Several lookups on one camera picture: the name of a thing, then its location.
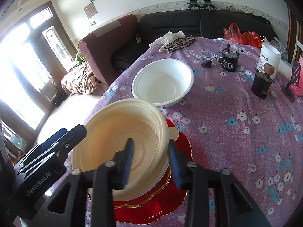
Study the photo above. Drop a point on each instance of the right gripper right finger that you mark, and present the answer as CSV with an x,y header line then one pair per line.
x,y
234,206

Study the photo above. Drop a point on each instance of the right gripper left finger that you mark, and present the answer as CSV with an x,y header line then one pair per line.
x,y
67,205

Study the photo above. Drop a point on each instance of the beige ribbed plastic bowl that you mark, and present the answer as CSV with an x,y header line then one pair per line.
x,y
107,133

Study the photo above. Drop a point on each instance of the white foam bowl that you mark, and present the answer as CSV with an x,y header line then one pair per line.
x,y
164,82

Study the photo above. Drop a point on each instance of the patterned blanket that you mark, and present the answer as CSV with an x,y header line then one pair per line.
x,y
80,79

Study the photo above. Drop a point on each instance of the black power adapter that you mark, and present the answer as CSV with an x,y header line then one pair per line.
x,y
207,63

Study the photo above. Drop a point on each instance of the black jar with cork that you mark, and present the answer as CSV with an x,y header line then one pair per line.
x,y
262,81

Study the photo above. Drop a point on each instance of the black cylindrical motor device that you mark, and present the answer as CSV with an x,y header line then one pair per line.
x,y
229,60

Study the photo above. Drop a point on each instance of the maroon armchair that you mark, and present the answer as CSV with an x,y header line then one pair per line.
x,y
99,46

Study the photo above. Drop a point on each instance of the wooden glass door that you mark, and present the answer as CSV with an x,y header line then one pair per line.
x,y
36,53

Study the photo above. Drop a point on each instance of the clear glass globe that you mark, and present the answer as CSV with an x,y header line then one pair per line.
x,y
233,47

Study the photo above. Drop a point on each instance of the leopard print cloth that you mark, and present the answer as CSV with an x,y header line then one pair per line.
x,y
178,44

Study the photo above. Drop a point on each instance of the black phone stand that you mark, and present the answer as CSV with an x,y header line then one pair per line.
x,y
294,85

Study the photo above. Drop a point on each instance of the white plastic tub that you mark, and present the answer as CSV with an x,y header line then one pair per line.
x,y
270,55

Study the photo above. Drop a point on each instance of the white cloth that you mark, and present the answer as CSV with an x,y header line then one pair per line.
x,y
167,39

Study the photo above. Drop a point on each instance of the red plastic bag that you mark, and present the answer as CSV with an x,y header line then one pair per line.
x,y
234,35

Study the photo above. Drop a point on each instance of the black leather sofa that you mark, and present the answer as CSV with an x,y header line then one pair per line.
x,y
199,23

